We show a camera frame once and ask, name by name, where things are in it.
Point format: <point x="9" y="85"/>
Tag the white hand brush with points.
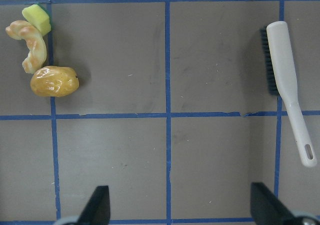
<point x="282" y="81"/>

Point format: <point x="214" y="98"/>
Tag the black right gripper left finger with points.
<point x="98" y="209"/>

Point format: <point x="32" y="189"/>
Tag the toy orange peel piece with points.
<point x="37" y="55"/>

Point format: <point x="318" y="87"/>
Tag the yellow green sponge piece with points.
<point x="38" y="16"/>

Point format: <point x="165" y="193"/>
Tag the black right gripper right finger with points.
<point x="266" y="209"/>

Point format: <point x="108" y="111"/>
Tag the toy potato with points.
<point x="54" y="81"/>

